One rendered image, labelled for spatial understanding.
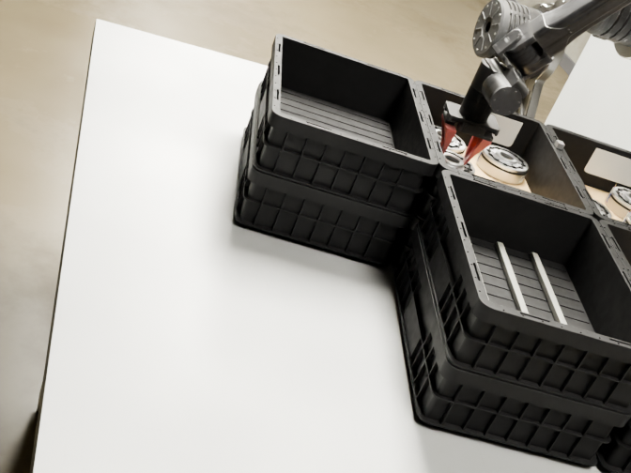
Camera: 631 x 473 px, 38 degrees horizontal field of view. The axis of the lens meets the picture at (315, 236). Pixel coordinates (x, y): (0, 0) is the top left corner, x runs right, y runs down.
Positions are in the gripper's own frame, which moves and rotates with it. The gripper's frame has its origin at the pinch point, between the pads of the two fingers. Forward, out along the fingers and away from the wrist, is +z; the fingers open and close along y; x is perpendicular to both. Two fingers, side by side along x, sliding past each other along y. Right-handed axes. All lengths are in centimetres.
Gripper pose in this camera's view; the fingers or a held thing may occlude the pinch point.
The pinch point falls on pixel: (453, 156)
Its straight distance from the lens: 180.6
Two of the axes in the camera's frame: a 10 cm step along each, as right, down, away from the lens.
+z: -3.2, 8.0, 5.1
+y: 9.5, 2.7, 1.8
